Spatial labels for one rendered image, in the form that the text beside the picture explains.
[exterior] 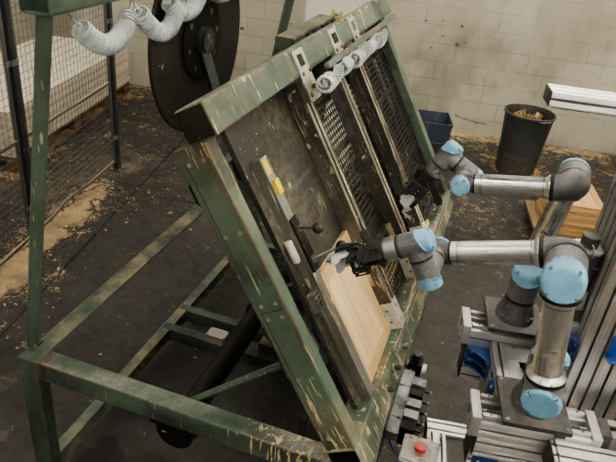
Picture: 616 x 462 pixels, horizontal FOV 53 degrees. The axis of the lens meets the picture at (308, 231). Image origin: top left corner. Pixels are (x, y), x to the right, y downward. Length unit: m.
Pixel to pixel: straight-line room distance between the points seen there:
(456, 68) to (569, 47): 1.20
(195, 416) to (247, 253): 0.76
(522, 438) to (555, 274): 0.73
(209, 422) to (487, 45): 5.90
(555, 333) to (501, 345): 0.77
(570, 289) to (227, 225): 0.95
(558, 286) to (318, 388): 0.78
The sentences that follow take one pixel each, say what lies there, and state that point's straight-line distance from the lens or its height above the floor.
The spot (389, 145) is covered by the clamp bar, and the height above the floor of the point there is 1.41.
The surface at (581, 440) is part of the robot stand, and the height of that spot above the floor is 0.98.
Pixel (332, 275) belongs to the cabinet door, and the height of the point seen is 1.26.
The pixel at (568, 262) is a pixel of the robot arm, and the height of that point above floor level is 1.68.
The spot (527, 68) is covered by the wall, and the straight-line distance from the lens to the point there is 7.59.
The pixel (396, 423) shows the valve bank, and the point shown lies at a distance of 2.49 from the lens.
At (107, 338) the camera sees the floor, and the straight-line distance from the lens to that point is 3.94.
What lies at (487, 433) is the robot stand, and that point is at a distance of 2.30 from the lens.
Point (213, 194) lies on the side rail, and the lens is 1.79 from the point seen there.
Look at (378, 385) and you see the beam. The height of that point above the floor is 0.90.
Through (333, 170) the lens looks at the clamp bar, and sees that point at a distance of 2.37.
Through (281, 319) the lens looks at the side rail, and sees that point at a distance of 1.91.
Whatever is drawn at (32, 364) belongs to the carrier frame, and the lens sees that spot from 2.66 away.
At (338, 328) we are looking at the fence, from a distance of 2.17.
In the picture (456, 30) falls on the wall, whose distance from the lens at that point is 7.41.
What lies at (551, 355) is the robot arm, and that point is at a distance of 1.96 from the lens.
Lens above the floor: 2.51
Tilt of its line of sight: 30 degrees down
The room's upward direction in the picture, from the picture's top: 6 degrees clockwise
